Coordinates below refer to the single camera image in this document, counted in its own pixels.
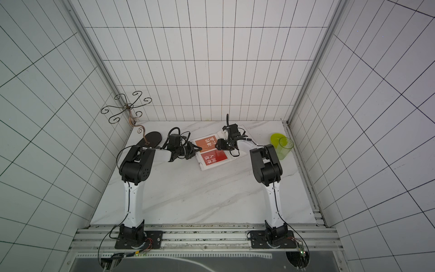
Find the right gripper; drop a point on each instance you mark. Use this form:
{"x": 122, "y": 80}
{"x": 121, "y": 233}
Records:
{"x": 222, "y": 144}

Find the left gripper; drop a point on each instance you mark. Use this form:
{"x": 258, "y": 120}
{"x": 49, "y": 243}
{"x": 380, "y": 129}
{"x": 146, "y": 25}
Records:
{"x": 192, "y": 150}

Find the orange card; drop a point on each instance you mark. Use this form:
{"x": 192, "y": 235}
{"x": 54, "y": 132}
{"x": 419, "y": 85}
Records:
{"x": 206, "y": 143}

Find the red card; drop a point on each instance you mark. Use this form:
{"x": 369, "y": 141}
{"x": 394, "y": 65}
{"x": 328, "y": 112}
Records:
{"x": 213, "y": 157}

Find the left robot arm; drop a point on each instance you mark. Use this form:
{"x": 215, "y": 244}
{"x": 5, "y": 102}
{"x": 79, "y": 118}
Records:
{"x": 136, "y": 168}

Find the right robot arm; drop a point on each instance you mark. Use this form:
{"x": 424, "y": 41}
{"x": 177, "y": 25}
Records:
{"x": 267, "y": 171}

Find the metal jewelry stand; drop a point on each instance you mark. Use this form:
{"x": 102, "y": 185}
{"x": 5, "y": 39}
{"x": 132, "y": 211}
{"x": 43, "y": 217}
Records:
{"x": 151, "y": 139}

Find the clear green cup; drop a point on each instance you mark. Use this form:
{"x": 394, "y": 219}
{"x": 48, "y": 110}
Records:
{"x": 284, "y": 146}

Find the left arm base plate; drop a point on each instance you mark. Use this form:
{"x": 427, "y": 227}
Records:
{"x": 139, "y": 241}

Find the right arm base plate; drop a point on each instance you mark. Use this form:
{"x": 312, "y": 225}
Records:
{"x": 259, "y": 240}

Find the aluminium rail frame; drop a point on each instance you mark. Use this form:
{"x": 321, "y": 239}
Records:
{"x": 96, "y": 244}

